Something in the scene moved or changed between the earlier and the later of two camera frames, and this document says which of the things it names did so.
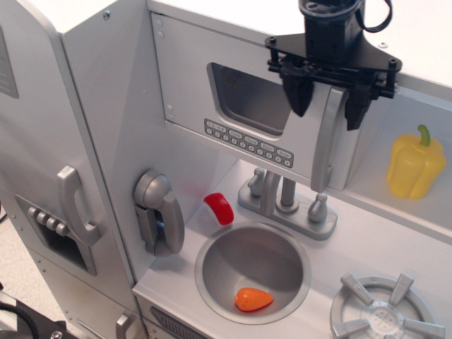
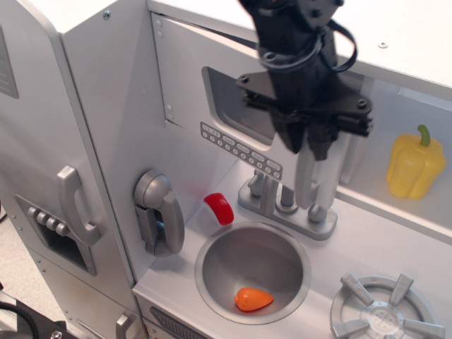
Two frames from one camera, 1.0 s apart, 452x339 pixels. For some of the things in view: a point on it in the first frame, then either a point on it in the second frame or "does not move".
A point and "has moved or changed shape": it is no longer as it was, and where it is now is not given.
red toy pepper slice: x=220 y=206 does not move
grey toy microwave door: x=225 y=90 has moved or changed shape
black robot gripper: x=334 y=47 → x=302 y=87
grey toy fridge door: x=53 y=198 does not move
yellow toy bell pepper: x=415 y=164 does not move
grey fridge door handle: x=88 y=233 does not move
